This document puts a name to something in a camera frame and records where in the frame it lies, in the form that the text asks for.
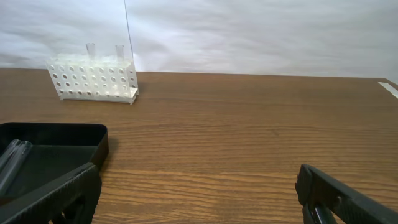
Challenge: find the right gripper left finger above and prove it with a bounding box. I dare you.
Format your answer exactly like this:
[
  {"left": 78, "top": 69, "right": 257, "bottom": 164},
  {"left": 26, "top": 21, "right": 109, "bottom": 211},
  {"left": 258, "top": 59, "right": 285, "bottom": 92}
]
[{"left": 0, "top": 162, "right": 103, "bottom": 224}]

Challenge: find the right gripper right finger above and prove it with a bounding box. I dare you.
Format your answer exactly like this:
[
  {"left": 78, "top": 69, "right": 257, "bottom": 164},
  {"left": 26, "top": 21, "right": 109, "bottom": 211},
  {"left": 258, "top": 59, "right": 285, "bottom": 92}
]
[{"left": 294, "top": 164, "right": 398, "bottom": 224}]

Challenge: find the clear test tube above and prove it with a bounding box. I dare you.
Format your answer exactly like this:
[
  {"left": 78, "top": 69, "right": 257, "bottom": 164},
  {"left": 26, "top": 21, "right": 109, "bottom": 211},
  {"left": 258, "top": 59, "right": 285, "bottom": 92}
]
[
  {"left": 85, "top": 42, "right": 96, "bottom": 61},
  {"left": 0, "top": 139, "right": 34, "bottom": 196},
  {"left": 115, "top": 44, "right": 125, "bottom": 62}
]

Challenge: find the black tray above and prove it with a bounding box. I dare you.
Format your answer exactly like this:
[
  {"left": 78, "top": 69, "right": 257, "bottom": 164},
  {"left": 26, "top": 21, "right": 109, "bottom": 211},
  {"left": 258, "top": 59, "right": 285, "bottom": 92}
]
[{"left": 0, "top": 121, "right": 109, "bottom": 206}]

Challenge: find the white test tube rack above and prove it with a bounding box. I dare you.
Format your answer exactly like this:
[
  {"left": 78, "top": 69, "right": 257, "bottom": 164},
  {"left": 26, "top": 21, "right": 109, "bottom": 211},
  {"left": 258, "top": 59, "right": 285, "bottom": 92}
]
[{"left": 45, "top": 53, "right": 140, "bottom": 105}]

